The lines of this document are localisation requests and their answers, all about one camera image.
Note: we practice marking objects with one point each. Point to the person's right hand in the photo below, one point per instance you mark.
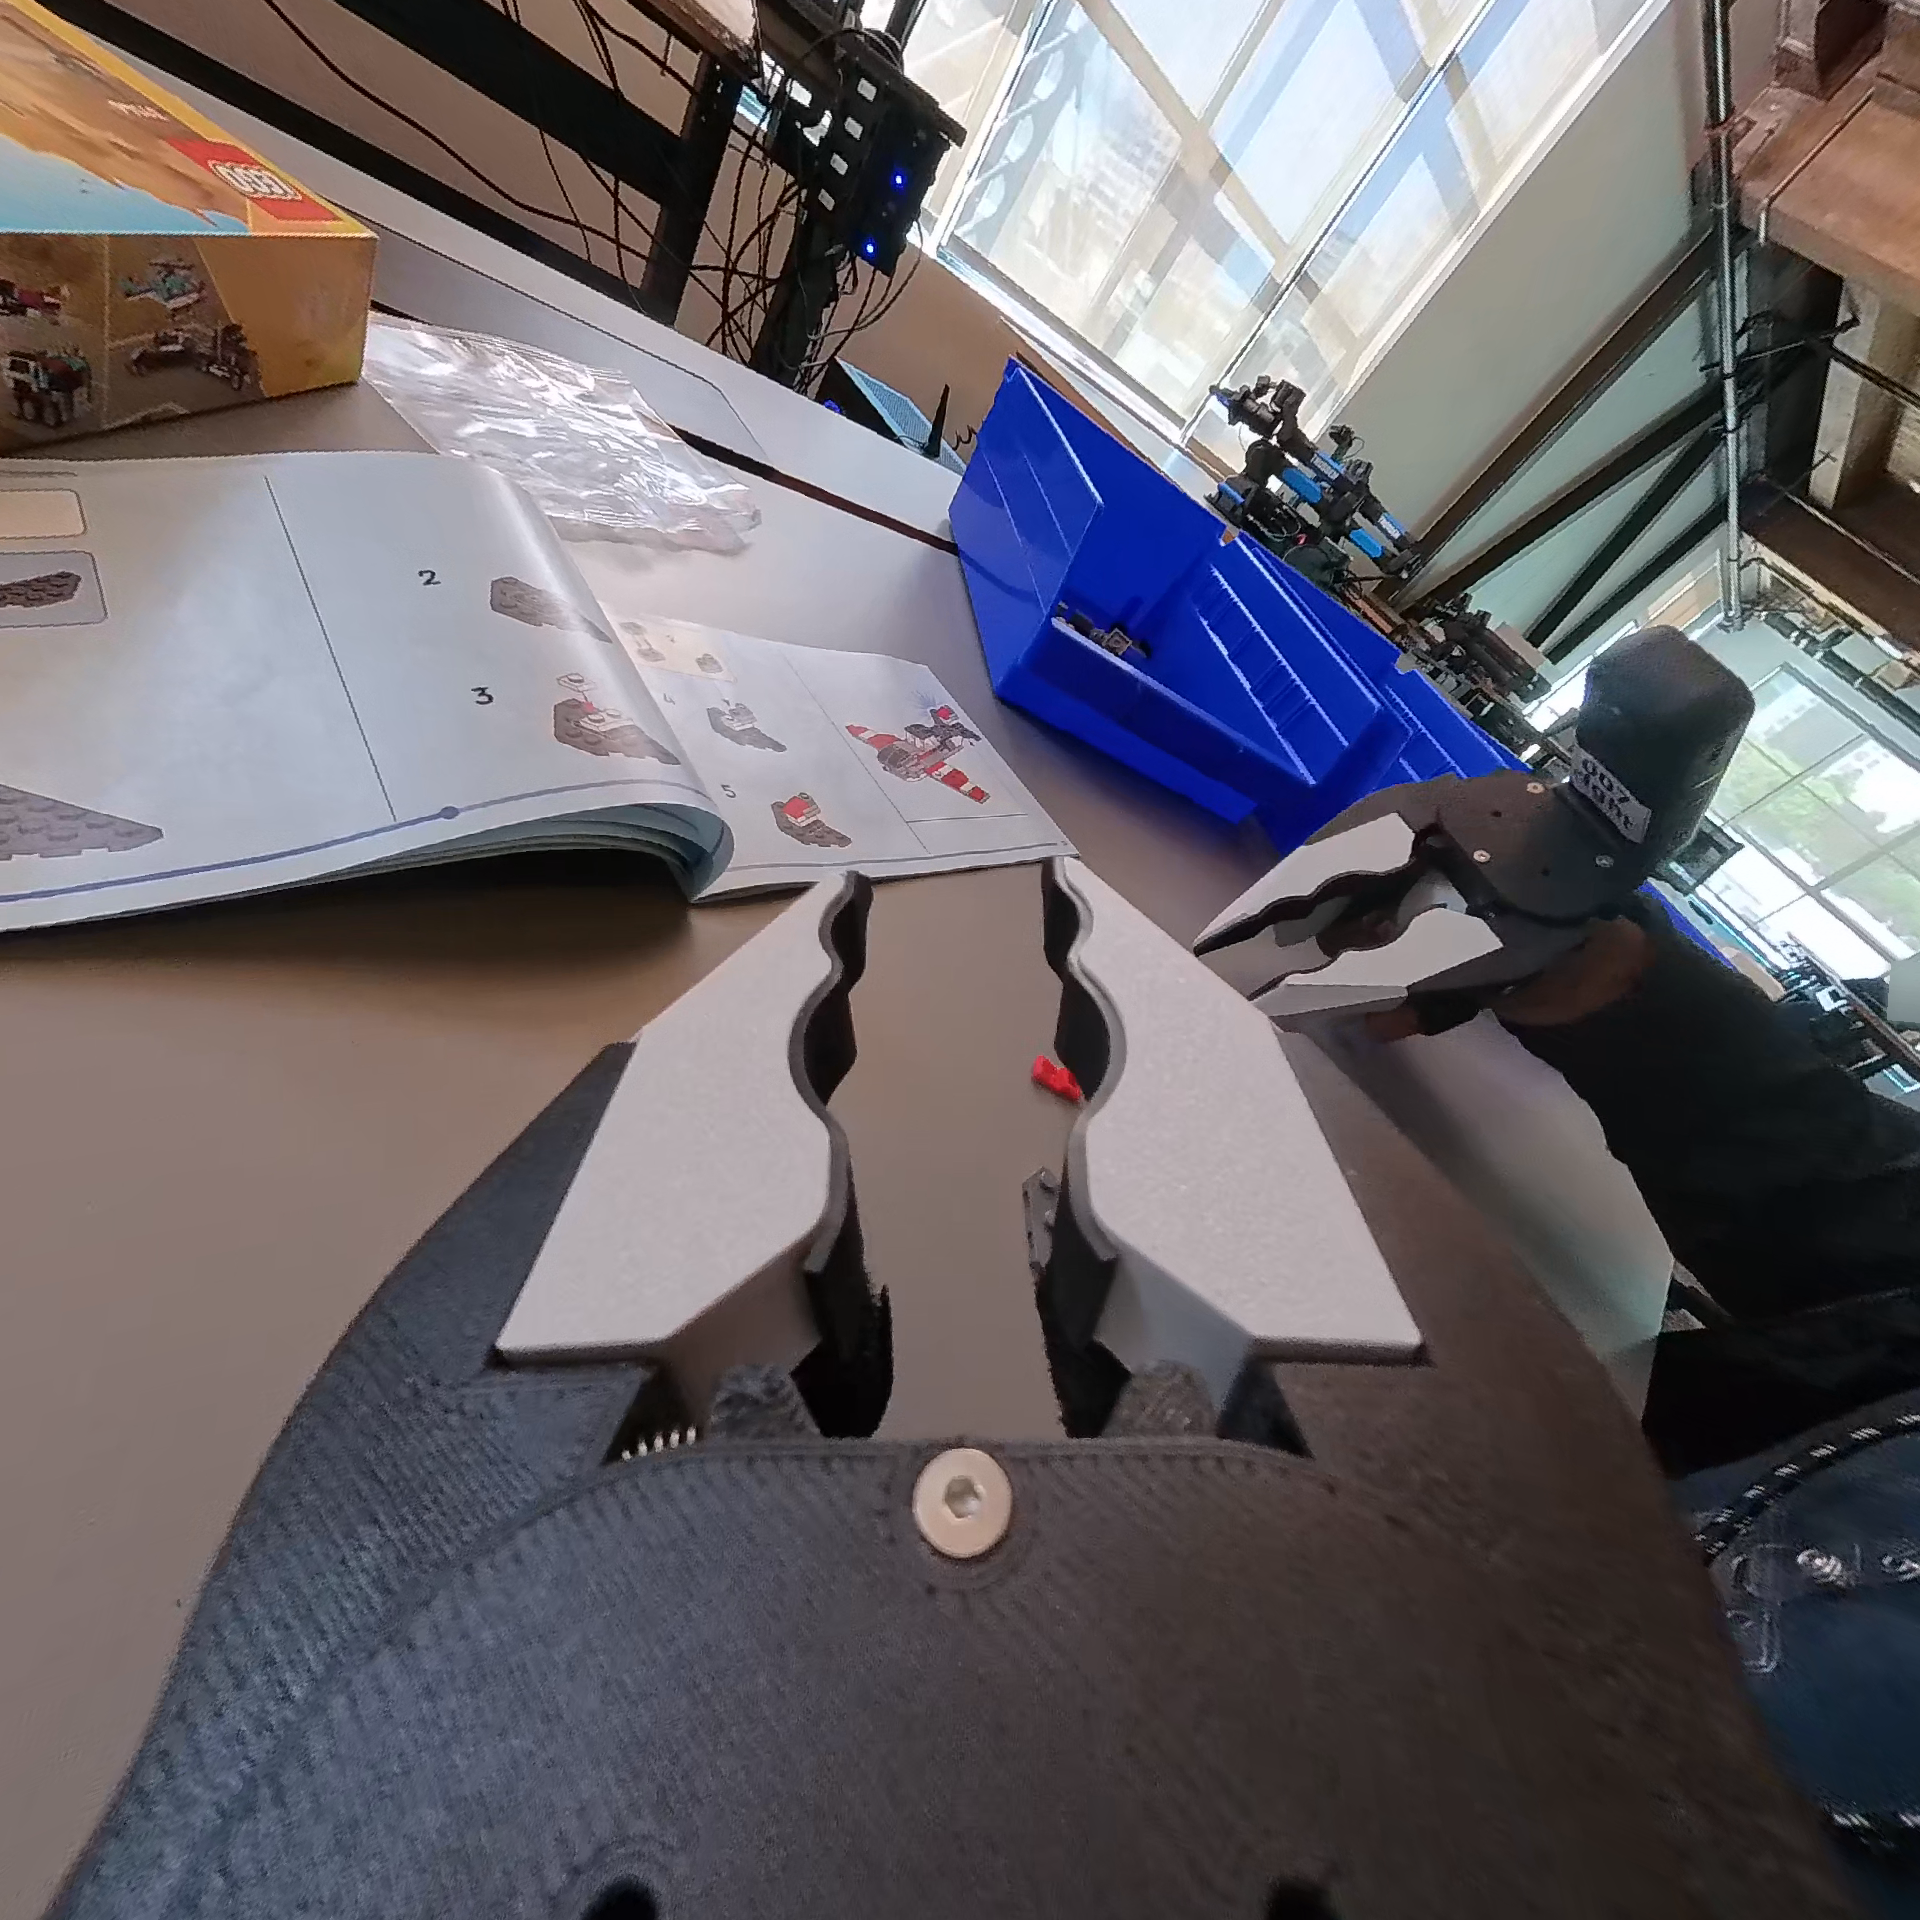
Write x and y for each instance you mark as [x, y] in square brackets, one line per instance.
[1568, 967]

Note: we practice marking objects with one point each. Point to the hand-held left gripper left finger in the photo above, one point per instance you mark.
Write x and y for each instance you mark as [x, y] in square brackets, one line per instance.
[690, 1171]

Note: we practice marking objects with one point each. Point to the medium blue plastic bin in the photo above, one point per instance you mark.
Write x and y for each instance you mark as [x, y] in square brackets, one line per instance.
[1418, 721]

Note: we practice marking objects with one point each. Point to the black blue robot arm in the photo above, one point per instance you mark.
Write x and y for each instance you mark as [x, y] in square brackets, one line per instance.
[1359, 505]
[1276, 435]

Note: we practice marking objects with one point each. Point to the large blue plastic bin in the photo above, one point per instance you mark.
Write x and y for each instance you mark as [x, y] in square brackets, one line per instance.
[1049, 495]

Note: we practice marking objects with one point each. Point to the dark robot arm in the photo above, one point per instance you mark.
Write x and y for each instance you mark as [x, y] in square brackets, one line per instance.
[1477, 646]

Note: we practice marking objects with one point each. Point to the dark grey wedge plate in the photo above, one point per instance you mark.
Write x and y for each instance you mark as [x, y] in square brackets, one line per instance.
[1040, 1207]

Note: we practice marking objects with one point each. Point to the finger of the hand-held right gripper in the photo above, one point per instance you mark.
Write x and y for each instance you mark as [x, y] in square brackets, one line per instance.
[1328, 855]
[1394, 963]

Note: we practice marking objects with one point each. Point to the large window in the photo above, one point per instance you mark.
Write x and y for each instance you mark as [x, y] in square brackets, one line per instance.
[1201, 150]

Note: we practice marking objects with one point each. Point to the black power strip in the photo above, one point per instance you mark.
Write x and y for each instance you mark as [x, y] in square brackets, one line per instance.
[868, 150]

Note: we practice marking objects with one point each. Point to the brick building instruction booklet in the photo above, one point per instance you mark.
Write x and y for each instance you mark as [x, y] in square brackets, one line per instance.
[299, 675]

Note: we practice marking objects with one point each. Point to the far window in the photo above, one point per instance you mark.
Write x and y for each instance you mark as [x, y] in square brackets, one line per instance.
[1829, 796]

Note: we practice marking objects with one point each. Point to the clear plastic bag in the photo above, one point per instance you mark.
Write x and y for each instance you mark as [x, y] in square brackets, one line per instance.
[555, 435]

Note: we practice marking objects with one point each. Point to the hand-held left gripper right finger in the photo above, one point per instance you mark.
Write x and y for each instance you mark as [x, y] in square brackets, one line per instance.
[1213, 1185]

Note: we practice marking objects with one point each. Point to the pile of small dark bricks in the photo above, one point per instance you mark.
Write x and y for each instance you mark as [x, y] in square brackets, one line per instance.
[1109, 639]

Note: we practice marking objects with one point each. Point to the clear badge holder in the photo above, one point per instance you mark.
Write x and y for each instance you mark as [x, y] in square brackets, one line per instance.
[1800, 1590]

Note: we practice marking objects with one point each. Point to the black metal rack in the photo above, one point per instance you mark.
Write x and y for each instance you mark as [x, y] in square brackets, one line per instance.
[698, 150]

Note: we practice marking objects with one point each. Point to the black computer case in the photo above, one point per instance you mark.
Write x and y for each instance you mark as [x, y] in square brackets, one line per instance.
[884, 407]

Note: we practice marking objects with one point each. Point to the small red brick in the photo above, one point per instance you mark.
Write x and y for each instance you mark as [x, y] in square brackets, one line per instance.
[1055, 1075]

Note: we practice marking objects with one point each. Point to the grey desk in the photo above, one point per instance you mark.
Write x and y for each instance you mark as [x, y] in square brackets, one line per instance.
[299, 1125]

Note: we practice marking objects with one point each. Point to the yellow toy brick box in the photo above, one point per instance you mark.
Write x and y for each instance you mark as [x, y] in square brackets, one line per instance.
[148, 300]

